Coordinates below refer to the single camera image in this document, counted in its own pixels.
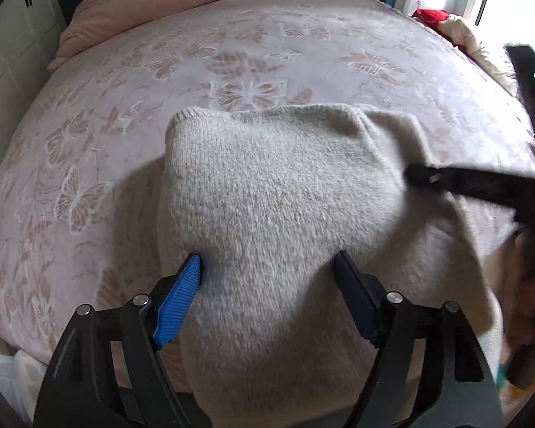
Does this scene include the pink floral butterfly bed blanket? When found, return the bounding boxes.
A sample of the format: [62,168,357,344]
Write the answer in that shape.
[0,0,535,411]

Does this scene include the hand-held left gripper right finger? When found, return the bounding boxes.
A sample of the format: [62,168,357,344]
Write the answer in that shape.
[333,250,504,428]

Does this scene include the person's right hand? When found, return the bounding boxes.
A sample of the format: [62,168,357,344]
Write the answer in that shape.
[510,272,535,344]

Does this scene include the cream knit sweater black hearts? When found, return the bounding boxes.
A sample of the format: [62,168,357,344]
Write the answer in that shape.
[156,103,504,428]

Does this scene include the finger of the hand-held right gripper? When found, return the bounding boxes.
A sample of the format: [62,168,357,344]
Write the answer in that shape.
[402,164,535,212]

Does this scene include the white wardrobe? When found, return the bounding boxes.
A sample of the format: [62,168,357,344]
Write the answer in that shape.
[0,0,70,197]

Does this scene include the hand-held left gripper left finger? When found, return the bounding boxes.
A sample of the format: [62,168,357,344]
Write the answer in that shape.
[33,253,215,428]

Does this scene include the red cloth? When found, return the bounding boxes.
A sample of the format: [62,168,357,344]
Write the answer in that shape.
[411,8,456,42]

